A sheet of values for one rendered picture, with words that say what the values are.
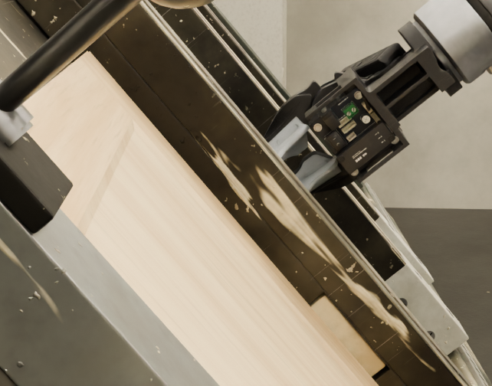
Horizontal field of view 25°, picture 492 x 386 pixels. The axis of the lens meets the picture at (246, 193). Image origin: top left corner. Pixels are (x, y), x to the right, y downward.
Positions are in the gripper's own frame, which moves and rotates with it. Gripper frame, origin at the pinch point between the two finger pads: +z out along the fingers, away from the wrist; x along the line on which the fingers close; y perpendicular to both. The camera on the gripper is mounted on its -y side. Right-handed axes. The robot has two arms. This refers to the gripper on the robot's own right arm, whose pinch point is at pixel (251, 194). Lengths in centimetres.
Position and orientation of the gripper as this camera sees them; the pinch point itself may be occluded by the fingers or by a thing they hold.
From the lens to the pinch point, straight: 98.4
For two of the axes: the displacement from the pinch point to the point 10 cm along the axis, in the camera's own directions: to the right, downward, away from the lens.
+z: -7.7, 6.1, 1.7
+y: -0.2, 2.4, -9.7
